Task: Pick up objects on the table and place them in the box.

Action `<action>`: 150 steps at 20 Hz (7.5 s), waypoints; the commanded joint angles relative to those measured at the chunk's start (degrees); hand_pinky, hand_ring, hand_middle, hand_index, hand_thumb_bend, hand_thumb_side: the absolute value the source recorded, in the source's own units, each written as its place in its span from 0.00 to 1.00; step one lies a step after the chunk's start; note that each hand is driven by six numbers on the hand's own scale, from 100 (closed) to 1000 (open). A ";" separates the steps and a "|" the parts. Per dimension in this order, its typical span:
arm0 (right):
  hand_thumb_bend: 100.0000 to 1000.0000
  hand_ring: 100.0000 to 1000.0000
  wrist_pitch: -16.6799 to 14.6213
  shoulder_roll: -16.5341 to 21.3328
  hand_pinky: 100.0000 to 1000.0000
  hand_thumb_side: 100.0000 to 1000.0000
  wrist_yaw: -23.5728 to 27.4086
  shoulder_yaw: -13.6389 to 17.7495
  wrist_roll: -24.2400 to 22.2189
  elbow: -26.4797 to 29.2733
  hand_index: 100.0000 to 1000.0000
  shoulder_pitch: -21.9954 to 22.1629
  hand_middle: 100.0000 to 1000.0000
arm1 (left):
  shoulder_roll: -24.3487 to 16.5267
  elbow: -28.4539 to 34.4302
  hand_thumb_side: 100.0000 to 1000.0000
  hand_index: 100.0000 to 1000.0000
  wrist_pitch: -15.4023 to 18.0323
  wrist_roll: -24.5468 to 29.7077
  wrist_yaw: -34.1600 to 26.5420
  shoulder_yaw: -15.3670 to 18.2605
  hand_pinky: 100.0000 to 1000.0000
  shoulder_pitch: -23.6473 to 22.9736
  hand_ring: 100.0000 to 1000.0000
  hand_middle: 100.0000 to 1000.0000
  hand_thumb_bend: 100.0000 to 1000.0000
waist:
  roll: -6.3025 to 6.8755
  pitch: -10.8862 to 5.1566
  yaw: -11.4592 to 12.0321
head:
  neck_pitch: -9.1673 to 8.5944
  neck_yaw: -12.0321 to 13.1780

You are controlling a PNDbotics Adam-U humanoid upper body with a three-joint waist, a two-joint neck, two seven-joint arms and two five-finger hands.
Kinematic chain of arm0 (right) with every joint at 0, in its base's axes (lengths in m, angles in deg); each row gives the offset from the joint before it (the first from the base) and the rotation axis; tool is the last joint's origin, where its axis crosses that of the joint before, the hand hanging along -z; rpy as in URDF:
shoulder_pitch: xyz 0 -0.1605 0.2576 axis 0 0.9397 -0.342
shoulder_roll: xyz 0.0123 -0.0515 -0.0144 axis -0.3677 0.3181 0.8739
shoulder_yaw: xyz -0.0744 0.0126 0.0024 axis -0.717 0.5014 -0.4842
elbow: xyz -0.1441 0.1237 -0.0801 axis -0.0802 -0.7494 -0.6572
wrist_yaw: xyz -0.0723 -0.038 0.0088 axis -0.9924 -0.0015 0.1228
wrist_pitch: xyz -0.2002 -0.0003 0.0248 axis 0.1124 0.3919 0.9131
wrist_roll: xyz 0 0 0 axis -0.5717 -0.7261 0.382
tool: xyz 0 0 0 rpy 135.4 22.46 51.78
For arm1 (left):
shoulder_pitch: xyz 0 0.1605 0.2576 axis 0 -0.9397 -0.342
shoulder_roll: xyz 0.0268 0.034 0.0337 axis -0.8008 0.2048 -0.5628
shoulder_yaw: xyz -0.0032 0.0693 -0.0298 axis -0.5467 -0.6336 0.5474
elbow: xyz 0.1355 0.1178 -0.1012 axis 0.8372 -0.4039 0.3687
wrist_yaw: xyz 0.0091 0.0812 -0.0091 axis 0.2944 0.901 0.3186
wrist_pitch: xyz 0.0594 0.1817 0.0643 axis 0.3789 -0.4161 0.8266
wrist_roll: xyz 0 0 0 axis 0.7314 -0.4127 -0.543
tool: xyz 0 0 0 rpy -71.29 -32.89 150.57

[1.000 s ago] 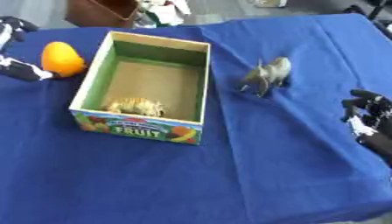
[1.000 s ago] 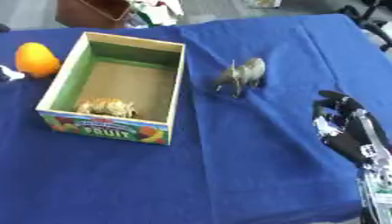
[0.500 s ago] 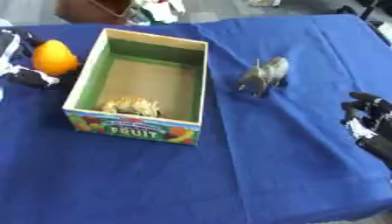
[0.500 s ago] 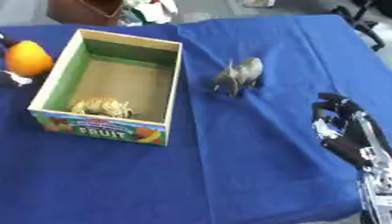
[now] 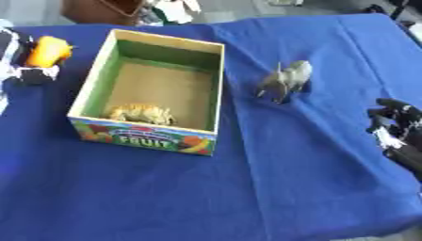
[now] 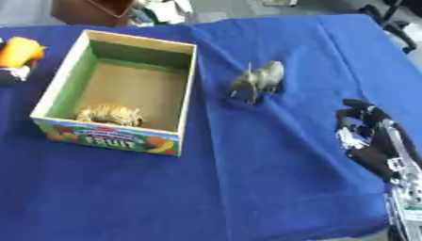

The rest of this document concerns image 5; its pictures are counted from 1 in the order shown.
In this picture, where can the yellow orange toy fruit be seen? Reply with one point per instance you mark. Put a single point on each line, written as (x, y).
(49, 51)

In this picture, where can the brown cardboard box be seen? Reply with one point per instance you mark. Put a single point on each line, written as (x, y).
(104, 11)

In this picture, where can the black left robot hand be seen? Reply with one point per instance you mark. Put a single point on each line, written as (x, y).
(34, 74)

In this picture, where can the open cardboard box green inside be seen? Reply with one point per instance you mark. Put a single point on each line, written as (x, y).
(149, 94)

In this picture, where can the grey toy animal figure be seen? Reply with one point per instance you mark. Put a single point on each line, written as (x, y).
(287, 80)

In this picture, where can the white and dark bag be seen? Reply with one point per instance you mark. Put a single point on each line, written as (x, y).
(170, 11)

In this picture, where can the tan striped toy animal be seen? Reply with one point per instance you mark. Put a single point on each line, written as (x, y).
(142, 113)

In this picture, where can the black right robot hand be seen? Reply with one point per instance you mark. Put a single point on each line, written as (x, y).
(404, 125)

